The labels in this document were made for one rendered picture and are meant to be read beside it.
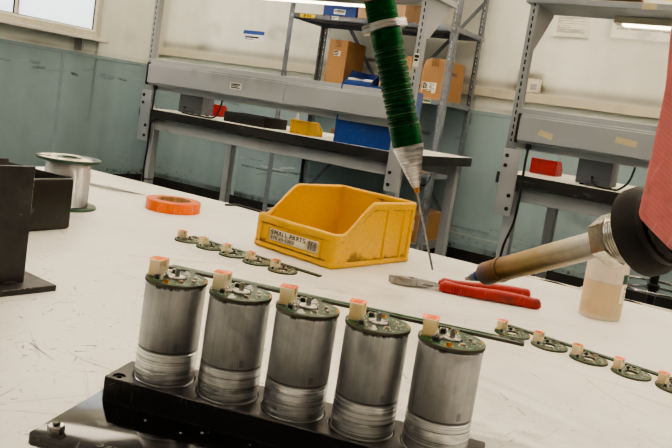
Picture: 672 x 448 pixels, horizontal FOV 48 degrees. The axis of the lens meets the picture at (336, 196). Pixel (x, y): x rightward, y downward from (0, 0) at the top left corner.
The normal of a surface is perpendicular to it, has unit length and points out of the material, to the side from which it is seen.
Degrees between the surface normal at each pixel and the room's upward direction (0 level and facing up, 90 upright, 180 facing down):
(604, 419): 0
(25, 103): 90
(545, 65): 90
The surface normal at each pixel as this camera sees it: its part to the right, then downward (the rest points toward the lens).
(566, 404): 0.15, -0.98
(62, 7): 0.85, 0.18
